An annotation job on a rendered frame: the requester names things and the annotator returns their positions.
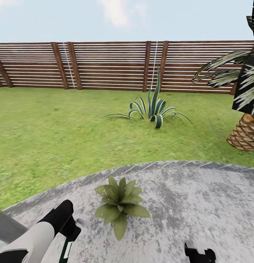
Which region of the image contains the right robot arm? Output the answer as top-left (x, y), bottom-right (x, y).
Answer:
top-left (185, 240), bottom-right (217, 263)

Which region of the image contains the insectifuge atomizer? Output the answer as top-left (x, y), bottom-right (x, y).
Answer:
top-left (58, 238), bottom-right (73, 263)

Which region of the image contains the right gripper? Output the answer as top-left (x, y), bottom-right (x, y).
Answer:
top-left (185, 247), bottom-right (215, 263)

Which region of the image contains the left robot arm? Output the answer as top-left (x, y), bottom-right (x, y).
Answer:
top-left (0, 200), bottom-right (89, 263)

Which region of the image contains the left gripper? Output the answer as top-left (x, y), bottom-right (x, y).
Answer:
top-left (59, 221), bottom-right (81, 242)

